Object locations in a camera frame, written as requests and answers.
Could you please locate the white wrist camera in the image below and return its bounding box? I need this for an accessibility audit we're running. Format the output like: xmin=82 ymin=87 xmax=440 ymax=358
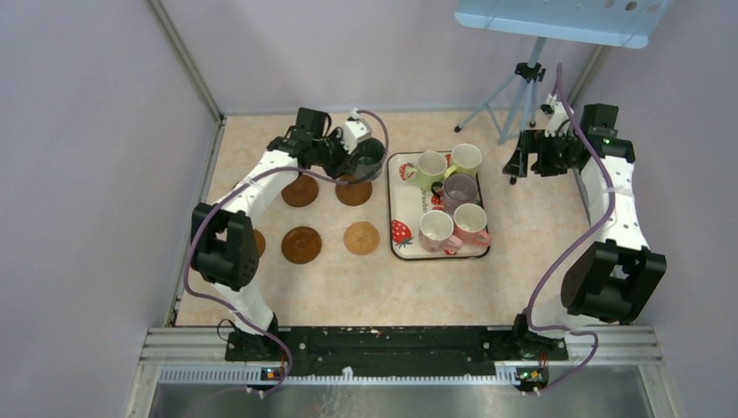
xmin=540 ymin=93 xmax=571 ymax=138
xmin=339 ymin=109 xmax=372 ymax=154

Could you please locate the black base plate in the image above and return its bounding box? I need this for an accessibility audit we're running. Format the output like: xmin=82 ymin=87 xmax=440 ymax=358
xmin=225 ymin=326 xmax=568 ymax=377

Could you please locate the white strawberry tray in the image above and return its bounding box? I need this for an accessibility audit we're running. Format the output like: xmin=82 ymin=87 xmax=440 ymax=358
xmin=386 ymin=152 xmax=490 ymax=261

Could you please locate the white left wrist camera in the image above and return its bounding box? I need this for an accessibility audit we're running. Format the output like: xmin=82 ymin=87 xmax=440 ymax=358
xmin=339 ymin=109 xmax=372 ymax=154

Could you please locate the dark green mug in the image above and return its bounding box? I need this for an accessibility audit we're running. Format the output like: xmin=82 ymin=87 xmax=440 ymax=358
xmin=346 ymin=138 xmax=386 ymax=181

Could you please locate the woven rattan coaster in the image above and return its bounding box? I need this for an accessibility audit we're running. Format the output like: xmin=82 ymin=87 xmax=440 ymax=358
xmin=343 ymin=221 xmax=380 ymax=256

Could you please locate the yellow-green mug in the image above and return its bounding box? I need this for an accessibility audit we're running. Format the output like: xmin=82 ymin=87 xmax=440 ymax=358
xmin=443 ymin=144 xmax=483 ymax=179

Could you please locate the dark brown round coaster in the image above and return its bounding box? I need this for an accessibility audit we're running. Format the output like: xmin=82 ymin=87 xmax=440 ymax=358
xmin=281 ymin=175 xmax=319 ymax=208

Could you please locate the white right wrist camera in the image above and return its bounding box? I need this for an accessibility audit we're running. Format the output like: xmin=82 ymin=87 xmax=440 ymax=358
xmin=540 ymin=93 xmax=571 ymax=138

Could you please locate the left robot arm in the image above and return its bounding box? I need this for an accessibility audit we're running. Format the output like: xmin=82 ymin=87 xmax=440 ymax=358
xmin=183 ymin=107 xmax=372 ymax=360

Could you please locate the purple mug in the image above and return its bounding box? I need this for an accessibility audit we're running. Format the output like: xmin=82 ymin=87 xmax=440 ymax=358
xmin=431 ymin=173 xmax=479 ymax=214

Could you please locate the aluminium frame rail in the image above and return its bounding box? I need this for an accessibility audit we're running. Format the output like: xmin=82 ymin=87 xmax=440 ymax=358
xmin=125 ymin=326 xmax=686 ymax=417

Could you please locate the light blue panel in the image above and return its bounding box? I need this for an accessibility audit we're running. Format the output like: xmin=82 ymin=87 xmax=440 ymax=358
xmin=455 ymin=0 xmax=673 ymax=49

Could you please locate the pale pink mug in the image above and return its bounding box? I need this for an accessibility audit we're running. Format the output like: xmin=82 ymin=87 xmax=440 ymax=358
xmin=419 ymin=211 xmax=463 ymax=254

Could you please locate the light green mug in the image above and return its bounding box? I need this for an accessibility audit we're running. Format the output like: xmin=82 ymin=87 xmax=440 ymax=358
xmin=404 ymin=151 xmax=448 ymax=192

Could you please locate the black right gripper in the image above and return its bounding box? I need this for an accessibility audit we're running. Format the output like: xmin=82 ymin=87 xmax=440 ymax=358
xmin=503 ymin=130 xmax=578 ymax=178

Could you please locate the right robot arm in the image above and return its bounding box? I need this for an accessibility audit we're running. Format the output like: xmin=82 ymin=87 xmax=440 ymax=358
xmin=503 ymin=97 xmax=667 ymax=359

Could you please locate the light blue tripod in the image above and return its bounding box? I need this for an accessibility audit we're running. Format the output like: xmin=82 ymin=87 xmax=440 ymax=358
xmin=453 ymin=37 xmax=547 ymax=144

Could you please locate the dark brown wooden coaster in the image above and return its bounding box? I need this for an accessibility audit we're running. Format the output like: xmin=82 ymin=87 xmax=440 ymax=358
xmin=335 ymin=175 xmax=373 ymax=206

